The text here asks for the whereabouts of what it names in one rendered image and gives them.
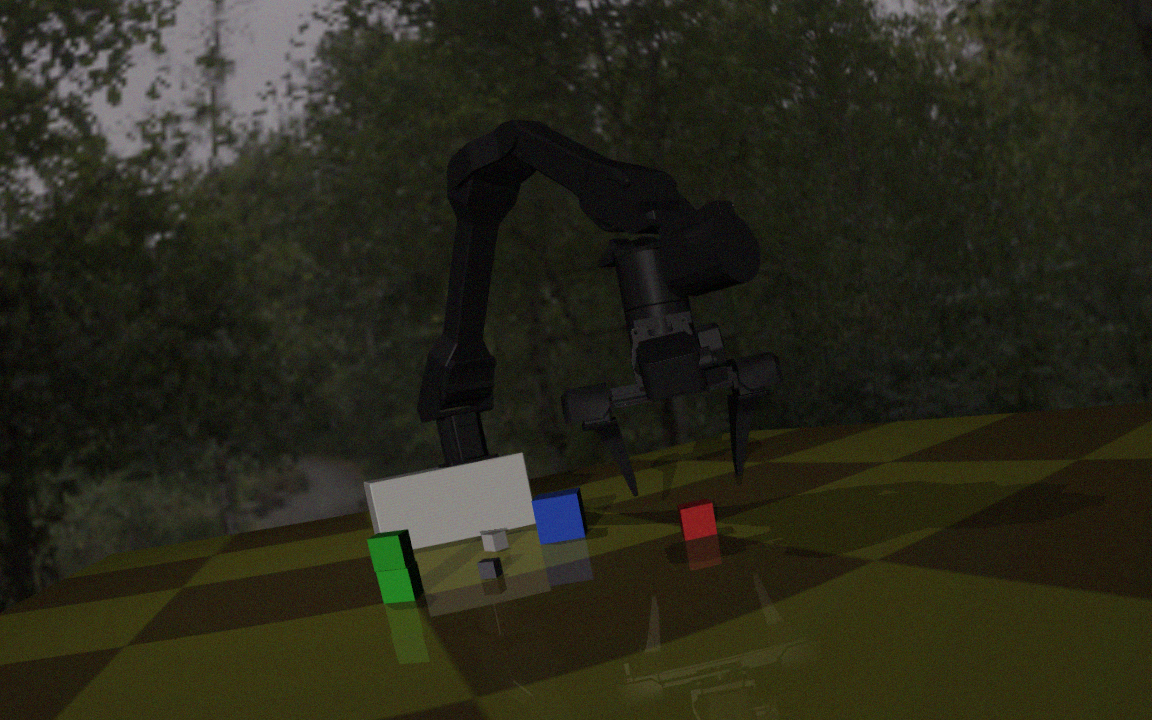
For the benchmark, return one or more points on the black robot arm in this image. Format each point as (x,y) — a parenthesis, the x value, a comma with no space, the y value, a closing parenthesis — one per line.
(698,251)

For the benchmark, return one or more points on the green cube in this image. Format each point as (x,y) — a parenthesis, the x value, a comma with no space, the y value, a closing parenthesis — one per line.
(400,585)
(391,550)

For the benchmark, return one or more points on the red block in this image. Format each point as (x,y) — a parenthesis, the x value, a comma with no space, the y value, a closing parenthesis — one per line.
(697,519)

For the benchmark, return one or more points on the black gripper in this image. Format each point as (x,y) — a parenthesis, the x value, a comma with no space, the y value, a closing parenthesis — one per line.
(747,377)

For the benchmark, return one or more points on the blue block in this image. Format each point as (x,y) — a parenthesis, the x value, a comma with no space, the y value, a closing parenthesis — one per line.
(559,516)

